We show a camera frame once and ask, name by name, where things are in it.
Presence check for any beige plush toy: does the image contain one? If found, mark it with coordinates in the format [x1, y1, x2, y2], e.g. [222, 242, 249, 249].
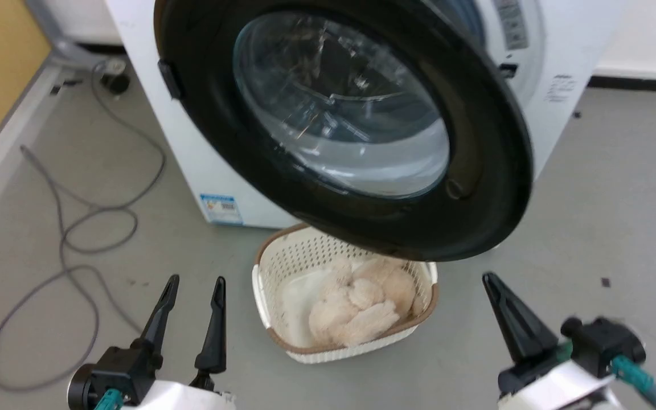
[307, 256, 417, 348]

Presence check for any cream perforated laundry basket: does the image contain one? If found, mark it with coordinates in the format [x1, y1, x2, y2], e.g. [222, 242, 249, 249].
[251, 223, 440, 365]

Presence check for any teal right gripper cable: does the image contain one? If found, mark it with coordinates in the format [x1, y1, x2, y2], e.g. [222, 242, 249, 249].
[610, 355, 656, 410]

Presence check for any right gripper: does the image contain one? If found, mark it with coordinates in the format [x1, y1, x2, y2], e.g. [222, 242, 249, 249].
[481, 272, 647, 410]

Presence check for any small black floor bracket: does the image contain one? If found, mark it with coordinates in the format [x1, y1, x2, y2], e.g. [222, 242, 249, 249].
[50, 78, 84, 96]

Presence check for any blue energy label sticker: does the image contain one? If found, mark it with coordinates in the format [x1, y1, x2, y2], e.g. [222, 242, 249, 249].
[199, 193, 244, 226]

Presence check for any white cloth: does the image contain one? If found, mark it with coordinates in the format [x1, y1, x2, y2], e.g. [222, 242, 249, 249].
[278, 268, 341, 348]

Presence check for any black and white power plug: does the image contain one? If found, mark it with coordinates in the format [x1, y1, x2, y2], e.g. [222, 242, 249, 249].
[99, 59, 132, 96]

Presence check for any grey instruction label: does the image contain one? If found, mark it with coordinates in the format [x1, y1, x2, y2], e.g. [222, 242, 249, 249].
[493, 0, 529, 51]

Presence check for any teal gripper cable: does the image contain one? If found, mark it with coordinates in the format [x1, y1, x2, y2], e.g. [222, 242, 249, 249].
[93, 388, 125, 410]
[610, 355, 656, 410]

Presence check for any teal left gripper cable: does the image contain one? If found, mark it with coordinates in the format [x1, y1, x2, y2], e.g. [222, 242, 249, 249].
[93, 388, 125, 410]

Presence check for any black round glass door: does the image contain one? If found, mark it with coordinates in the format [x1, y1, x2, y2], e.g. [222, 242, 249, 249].
[153, 0, 534, 263]

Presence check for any white washing machine body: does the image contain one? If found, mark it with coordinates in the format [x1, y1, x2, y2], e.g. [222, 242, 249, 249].
[105, 0, 632, 228]

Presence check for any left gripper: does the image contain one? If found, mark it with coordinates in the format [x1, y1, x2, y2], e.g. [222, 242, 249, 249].
[68, 274, 236, 410]

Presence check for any grey drain hose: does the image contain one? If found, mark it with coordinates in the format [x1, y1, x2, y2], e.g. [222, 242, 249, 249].
[25, 0, 109, 70]

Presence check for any grey text warning sticker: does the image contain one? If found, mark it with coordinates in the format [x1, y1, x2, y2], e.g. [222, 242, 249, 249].
[545, 73, 577, 104]

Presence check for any grey floor cable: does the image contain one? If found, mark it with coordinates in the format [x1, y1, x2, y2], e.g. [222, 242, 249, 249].
[0, 60, 167, 393]

